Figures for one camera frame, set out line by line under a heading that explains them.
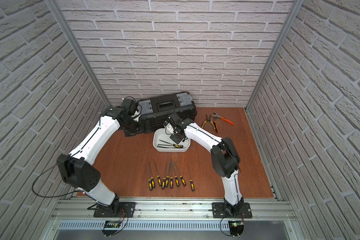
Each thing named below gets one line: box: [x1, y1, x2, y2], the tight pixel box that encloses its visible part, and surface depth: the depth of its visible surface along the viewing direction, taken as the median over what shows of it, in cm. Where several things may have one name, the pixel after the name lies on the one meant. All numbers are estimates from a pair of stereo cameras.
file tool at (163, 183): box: [161, 162, 167, 190], surface depth 83 cm
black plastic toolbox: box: [136, 91, 197, 134], surface depth 99 cm
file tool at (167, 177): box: [165, 160, 172, 188], surface depth 84 cm
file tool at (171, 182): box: [170, 160, 174, 189], surface depth 85 cm
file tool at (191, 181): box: [187, 163, 195, 192], surface depth 83 cm
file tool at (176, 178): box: [172, 163, 180, 187], surface depth 84 cm
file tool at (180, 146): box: [158, 139, 184, 149], surface depth 97 cm
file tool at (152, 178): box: [148, 161, 156, 189], surface depth 83 cm
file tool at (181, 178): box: [175, 162, 187, 187], surface depth 84 cm
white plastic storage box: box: [152, 128, 191, 153], surface depth 97 cm
